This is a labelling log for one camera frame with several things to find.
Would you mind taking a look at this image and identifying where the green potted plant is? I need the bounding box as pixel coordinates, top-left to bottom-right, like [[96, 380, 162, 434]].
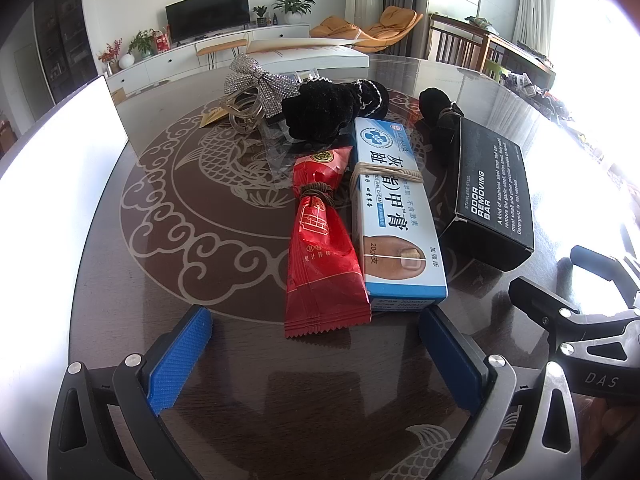
[[272, 0, 316, 25], [128, 28, 156, 60]]

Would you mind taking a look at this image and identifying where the green potted plant left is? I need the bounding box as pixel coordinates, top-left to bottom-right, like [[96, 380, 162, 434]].
[[128, 28, 156, 60]]

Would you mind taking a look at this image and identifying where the blue white ointment box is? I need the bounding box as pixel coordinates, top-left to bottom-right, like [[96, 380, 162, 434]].
[[350, 117, 448, 312]]

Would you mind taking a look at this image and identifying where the black velvet pouch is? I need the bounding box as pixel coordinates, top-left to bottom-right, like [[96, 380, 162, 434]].
[[416, 88, 464, 166]]

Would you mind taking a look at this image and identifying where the gold cosmetic tube clear cap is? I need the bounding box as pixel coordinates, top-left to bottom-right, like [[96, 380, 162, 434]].
[[200, 106, 230, 128]]

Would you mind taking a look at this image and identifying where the orange rocking lounge chair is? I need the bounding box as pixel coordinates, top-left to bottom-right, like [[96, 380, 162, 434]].
[[310, 6, 423, 53]]

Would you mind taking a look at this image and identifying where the red flower vase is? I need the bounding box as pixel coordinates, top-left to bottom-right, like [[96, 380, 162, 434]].
[[98, 38, 122, 76]]

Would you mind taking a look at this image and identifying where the black flat screen television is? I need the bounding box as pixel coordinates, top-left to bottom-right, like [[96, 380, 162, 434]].
[[165, 0, 250, 42]]

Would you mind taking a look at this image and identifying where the white flat box lid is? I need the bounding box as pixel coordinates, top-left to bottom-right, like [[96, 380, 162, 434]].
[[245, 37, 369, 74]]

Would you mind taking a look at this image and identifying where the green potted plant right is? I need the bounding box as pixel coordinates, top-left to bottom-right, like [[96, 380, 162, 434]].
[[272, 0, 316, 25]]

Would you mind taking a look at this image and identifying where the white tv cabinet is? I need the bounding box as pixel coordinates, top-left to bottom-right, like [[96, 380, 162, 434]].
[[106, 24, 310, 96]]

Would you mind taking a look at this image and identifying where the large white cardboard box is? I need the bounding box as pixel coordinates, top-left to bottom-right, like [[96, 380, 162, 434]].
[[1, 77, 128, 479]]

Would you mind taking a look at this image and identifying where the black glass display cabinet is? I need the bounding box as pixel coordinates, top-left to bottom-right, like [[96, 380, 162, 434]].
[[34, 0, 98, 104]]

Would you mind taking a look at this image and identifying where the black velvet scrunchie with trim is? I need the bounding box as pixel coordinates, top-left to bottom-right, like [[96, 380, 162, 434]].
[[281, 79, 390, 144]]

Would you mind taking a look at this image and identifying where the dark wooden chair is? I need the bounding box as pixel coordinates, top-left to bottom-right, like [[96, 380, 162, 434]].
[[426, 13, 491, 73]]

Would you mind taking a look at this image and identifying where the small wooden bench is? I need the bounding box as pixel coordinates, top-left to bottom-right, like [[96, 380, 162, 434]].
[[196, 39, 248, 70]]

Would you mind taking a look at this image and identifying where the phone case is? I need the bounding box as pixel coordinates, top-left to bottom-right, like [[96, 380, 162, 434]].
[[258, 68, 323, 180]]

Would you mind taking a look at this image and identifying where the rhinestone bow hair clip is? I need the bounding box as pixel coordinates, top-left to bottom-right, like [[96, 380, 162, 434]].
[[221, 54, 299, 133]]

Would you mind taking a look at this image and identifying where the red snack packet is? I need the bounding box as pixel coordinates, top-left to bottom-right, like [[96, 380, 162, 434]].
[[284, 146, 372, 338]]

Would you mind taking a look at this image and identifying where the black odor removing bar box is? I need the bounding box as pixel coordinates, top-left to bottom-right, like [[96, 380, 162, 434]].
[[439, 118, 535, 272]]

